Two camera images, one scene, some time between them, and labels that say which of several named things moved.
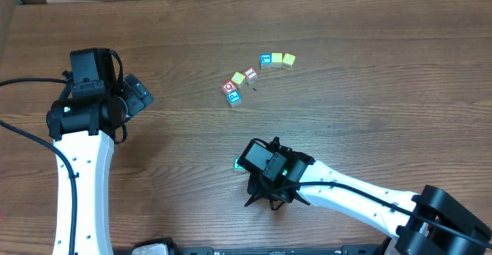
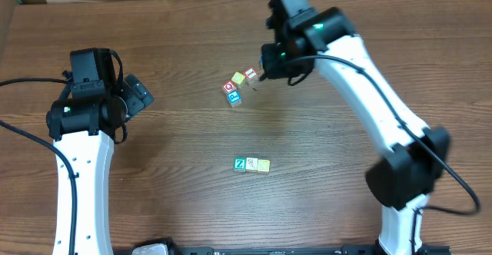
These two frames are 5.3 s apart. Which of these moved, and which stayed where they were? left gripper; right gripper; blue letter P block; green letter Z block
Moved: right gripper
Stayed: left gripper; green letter Z block; blue letter P block
